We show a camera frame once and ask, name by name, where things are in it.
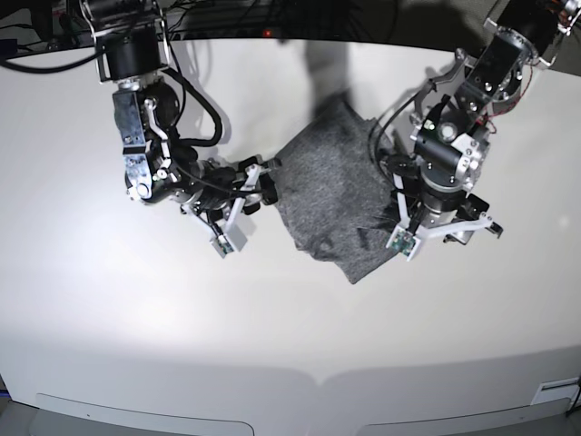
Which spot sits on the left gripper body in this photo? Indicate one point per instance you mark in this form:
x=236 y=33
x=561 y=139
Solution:
x=442 y=203

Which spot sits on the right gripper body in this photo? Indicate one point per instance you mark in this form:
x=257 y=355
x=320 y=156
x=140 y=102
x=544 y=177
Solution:
x=213 y=184

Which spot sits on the grey long-sleeve T-shirt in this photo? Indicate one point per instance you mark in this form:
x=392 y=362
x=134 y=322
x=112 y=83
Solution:
x=333 y=201

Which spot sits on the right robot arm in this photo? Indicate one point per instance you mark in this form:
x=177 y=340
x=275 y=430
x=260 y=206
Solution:
x=132 y=50

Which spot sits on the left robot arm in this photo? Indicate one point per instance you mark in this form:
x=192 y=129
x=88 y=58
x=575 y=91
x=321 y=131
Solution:
x=451 y=118

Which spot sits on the black power strip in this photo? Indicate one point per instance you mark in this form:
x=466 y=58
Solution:
x=258 y=32

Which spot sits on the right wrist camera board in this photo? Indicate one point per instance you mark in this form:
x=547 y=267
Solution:
x=227 y=240

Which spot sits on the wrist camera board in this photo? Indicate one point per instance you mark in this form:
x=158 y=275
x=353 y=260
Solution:
x=403 y=242
x=227 y=240

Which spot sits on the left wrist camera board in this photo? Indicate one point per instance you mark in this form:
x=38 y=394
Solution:
x=403 y=242

